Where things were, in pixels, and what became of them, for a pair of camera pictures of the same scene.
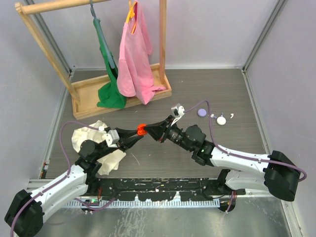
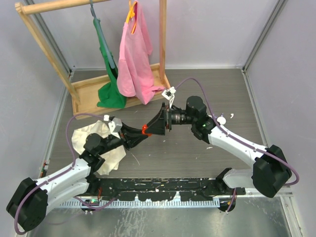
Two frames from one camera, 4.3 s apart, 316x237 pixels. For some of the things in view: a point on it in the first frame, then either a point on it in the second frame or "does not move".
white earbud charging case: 221,120 does not move
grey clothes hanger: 97,22 does not move
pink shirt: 135,75 does not move
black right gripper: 156,130 -> 157,126
